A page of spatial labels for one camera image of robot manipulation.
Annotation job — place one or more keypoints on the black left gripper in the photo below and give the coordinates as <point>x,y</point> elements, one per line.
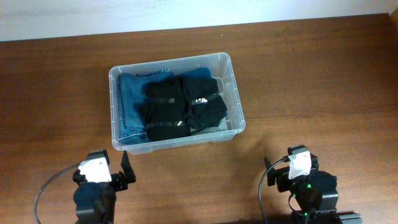
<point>119,180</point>

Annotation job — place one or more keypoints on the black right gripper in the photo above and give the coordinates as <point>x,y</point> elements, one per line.
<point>282,176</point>

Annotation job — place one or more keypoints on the light blue jeans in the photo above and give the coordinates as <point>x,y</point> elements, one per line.
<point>222,126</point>

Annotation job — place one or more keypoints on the black garment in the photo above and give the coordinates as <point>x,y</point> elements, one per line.
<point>164,111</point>

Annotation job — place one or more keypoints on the dark grey garment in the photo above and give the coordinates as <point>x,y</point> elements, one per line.
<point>206,107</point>

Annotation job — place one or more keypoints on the dark blue garment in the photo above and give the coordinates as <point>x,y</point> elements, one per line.
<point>201,72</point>

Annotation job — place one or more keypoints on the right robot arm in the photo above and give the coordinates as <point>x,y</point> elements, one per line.
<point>313,194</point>

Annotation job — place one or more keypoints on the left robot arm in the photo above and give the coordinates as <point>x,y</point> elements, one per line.
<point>95,197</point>

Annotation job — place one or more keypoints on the clear plastic storage container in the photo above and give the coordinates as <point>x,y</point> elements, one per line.
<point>221,68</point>

